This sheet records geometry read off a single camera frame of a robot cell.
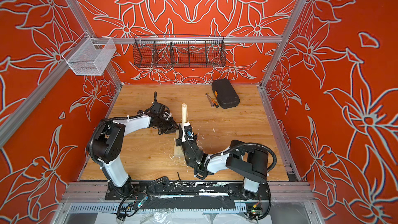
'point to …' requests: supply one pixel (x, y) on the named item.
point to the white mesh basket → (92, 56)
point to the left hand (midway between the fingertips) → (179, 128)
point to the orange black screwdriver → (215, 103)
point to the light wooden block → (178, 150)
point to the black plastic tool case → (226, 95)
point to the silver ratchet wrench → (210, 100)
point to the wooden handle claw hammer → (184, 112)
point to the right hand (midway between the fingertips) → (180, 123)
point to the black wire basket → (179, 51)
